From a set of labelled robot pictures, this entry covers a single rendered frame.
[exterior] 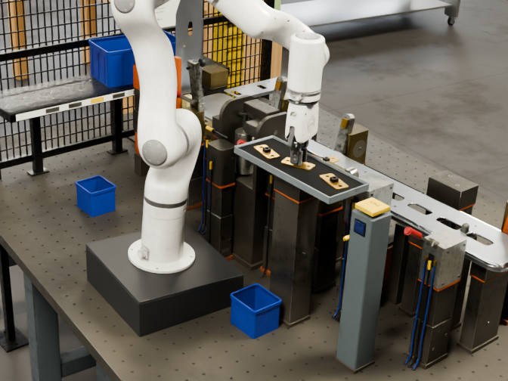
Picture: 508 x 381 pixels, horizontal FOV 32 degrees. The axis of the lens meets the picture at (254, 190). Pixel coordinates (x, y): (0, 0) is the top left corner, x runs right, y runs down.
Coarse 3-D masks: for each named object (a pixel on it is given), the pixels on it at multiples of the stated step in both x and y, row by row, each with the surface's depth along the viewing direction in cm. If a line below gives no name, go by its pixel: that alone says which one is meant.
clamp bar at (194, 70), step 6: (192, 60) 284; (198, 60) 285; (204, 60) 284; (192, 66) 282; (198, 66) 282; (204, 66) 285; (192, 72) 284; (198, 72) 283; (192, 78) 285; (198, 78) 284; (192, 84) 287; (198, 84) 285; (192, 90) 288; (198, 90) 286; (192, 96) 290; (198, 96) 287; (198, 102) 288
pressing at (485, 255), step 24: (216, 96) 317; (312, 144) 282; (360, 168) 267; (408, 192) 254; (408, 216) 240; (432, 216) 241; (456, 216) 242; (504, 240) 231; (480, 264) 221; (504, 264) 220
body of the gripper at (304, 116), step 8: (296, 104) 218; (304, 104) 218; (312, 104) 218; (288, 112) 219; (296, 112) 218; (304, 112) 218; (312, 112) 221; (288, 120) 220; (296, 120) 218; (304, 120) 218; (312, 120) 223; (288, 128) 220; (296, 128) 219; (304, 128) 220; (312, 128) 224; (288, 136) 224; (296, 136) 220; (304, 136) 221
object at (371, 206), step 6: (372, 198) 213; (360, 204) 210; (366, 204) 210; (372, 204) 210; (378, 204) 211; (384, 204) 211; (366, 210) 208; (372, 210) 208; (378, 210) 208; (384, 210) 209; (372, 216) 207
